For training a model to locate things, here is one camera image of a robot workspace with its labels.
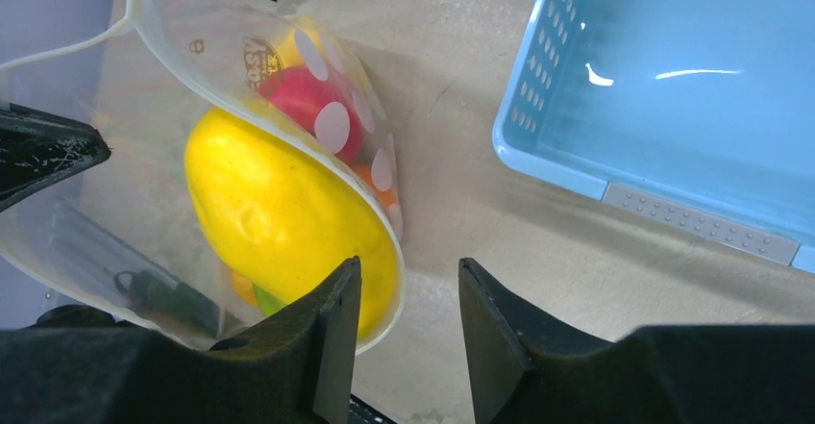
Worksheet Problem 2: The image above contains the orange fruit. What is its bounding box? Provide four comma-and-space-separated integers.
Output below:
352, 164, 399, 207

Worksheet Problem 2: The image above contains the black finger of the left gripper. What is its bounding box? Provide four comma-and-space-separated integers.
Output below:
1, 102, 111, 211

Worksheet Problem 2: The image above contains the clear zip top bag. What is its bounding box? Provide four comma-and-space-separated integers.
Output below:
1, 0, 405, 352

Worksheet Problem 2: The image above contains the yellow mango fruit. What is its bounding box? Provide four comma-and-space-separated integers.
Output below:
185, 108, 401, 338

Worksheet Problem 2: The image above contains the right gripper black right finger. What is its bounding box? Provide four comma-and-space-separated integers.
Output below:
457, 258, 611, 423

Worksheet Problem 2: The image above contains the light blue plastic basket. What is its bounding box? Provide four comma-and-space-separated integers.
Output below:
492, 0, 814, 272

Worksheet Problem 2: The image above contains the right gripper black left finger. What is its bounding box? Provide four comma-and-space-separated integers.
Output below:
210, 257, 362, 423

